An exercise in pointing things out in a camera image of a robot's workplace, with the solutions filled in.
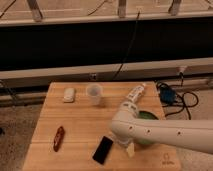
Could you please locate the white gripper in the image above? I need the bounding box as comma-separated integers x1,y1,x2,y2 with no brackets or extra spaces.
115,135,135,157

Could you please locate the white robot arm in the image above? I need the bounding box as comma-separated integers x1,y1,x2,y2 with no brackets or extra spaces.
110,101,213,154

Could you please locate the green bowl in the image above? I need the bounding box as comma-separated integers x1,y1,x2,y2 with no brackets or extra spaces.
137,111,158,145

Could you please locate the white plastic bottle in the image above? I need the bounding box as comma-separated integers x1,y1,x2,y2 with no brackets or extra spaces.
126,83,146,103

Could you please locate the blue power adapter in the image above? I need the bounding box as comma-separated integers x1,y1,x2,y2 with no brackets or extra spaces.
160,88,175,104

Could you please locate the clear plastic cup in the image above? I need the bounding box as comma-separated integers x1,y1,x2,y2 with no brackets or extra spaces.
86,83,102,105

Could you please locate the red brown snack bar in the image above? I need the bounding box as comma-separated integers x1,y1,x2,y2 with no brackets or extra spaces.
53,127,65,152

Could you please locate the black floor cable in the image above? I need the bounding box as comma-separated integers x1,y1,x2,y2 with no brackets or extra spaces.
155,71,200,121

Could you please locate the black hanging cable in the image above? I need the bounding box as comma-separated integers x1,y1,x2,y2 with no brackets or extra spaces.
111,10,141,81

